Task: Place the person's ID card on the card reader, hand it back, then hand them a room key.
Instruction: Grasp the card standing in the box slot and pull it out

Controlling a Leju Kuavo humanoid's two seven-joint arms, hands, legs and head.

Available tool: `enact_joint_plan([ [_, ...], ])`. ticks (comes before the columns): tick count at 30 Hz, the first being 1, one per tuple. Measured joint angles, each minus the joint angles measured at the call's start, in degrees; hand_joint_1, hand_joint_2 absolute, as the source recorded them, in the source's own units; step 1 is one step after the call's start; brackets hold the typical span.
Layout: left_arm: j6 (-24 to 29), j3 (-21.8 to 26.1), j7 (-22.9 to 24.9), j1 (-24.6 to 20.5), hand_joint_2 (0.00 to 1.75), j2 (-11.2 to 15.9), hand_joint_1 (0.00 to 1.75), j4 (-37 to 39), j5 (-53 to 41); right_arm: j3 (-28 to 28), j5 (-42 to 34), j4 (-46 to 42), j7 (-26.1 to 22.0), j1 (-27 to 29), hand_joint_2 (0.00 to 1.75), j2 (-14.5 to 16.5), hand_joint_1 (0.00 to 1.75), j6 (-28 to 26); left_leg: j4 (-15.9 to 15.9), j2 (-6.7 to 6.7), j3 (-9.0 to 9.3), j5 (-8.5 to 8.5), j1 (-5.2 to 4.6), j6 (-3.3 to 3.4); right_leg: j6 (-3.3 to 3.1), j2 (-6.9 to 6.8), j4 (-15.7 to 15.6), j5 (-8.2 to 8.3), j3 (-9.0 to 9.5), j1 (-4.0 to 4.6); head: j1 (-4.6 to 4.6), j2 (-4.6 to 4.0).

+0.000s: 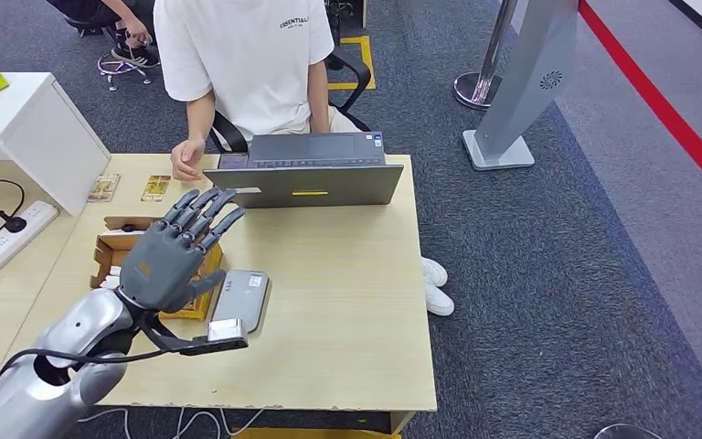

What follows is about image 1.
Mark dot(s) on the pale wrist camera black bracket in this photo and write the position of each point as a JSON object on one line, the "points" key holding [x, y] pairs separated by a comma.
{"points": [[225, 332]]}

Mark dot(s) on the black office chair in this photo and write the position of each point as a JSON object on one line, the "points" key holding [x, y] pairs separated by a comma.
{"points": [[228, 134]]}

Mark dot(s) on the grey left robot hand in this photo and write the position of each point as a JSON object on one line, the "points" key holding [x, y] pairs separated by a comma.
{"points": [[160, 266]]}

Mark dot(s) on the gold ID card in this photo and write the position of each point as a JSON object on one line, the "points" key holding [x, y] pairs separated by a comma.
{"points": [[156, 188]]}

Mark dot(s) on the grey laptop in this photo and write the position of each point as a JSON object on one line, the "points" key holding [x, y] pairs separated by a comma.
{"points": [[308, 189]]}

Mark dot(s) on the seated background person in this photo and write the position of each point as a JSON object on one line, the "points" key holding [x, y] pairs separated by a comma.
{"points": [[127, 15]]}

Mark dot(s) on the chrome stool base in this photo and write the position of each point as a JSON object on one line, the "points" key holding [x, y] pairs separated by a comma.
{"points": [[118, 69]]}

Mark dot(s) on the white shoe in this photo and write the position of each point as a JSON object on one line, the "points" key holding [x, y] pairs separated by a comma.
{"points": [[436, 272], [439, 300]]}

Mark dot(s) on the grey card reader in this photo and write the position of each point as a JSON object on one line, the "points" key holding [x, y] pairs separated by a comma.
{"points": [[243, 297]]}

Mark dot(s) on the grey kiosk stand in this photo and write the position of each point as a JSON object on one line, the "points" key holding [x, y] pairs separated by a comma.
{"points": [[526, 79]]}

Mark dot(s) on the white power strip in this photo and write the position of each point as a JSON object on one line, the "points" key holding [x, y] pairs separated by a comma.
{"points": [[21, 230]]}

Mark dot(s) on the small black object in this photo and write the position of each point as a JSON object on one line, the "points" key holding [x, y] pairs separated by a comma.
{"points": [[128, 228]]}

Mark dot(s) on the white card stack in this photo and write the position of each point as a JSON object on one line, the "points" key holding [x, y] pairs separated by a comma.
{"points": [[112, 280]]}

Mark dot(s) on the black smartphone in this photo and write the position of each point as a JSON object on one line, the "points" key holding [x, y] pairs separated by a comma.
{"points": [[234, 161]]}

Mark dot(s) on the person's right hand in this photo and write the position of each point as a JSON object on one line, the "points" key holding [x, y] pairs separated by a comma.
{"points": [[186, 159]]}

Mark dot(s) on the white cabinet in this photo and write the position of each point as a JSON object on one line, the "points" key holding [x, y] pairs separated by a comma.
{"points": [[36, 133]]}

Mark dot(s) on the person's left forearm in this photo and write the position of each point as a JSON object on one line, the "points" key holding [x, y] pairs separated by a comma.
{"points": [[319, 97]]}

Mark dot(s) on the round chrome base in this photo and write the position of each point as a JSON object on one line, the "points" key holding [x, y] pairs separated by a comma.
{"points": [[626, 432]]}

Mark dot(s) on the person's right forearm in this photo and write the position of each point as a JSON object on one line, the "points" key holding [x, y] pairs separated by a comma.
{"points": [[201, 118]]}

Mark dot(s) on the cardboard divided organizer box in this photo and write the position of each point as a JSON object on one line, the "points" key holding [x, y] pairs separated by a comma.
{"points": [[115, 245]]}

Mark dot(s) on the chrome stanchion post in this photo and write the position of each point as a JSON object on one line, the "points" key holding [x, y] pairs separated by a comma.
{"points": [[482, 82]]}

